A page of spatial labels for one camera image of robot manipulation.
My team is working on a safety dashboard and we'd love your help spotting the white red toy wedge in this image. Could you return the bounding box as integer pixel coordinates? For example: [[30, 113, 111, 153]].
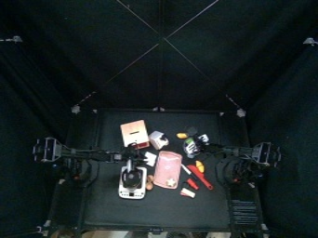
[[179, 187, 197, 199]]

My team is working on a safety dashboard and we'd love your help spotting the small red toy piece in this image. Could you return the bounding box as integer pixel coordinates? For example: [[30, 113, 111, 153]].
[[185, 178, 200, 191]]

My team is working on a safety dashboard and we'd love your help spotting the red toy spatula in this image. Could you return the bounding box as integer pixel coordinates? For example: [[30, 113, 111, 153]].
[[185, 164, 215, 191]]

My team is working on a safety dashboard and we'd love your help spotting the white cube toy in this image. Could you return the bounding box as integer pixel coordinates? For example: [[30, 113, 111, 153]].
[[148, 130, 169, 151]]

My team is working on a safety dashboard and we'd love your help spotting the green and white toy bottle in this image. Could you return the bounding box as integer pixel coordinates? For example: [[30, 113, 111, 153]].
[[183, 138, 199, 159]]

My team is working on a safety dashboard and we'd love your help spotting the tan box with red edge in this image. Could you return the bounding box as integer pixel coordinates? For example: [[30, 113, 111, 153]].
[[119, 119, 151, 150]]

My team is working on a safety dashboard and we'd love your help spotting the white toy knife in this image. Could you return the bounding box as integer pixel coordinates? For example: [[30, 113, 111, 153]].
[[180, 163, 192, 176]]

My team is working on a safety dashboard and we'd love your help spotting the pink rectangular tray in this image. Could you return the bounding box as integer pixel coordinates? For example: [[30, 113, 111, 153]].
[[152, 150, 184, 190]]

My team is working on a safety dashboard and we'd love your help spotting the black toy pot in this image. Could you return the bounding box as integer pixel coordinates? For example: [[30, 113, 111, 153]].
[[120, 159, 144, 190]]

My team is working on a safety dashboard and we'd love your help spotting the white card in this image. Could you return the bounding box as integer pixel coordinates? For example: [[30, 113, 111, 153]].
[[143, 152, 157, 167]]

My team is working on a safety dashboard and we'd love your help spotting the white text label sticker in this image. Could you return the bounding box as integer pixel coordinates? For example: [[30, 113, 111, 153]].
[[231, 199, 258, 226]]

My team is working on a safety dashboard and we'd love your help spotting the white toy stove base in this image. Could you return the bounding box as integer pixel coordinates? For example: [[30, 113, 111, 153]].
[[116, 165, 149, 201]]

